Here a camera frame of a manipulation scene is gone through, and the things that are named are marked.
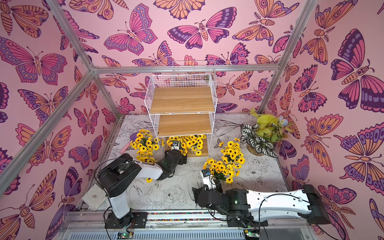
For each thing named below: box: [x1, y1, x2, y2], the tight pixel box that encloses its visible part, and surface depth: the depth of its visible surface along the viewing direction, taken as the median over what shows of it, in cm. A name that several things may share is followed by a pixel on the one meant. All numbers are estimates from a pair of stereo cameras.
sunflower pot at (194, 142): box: [179, 134, 207, 156], surface depth 89 cm
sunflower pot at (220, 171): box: [203, 158, 236, 193], surface depth 79 cm
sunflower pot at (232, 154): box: [218, 138, 246, 169], surface depth 83 cm
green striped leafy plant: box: [240, 109, 293, 158], surface depth 82 cm
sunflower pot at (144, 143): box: [130, 129, 165, 154], surface depth 89 cm
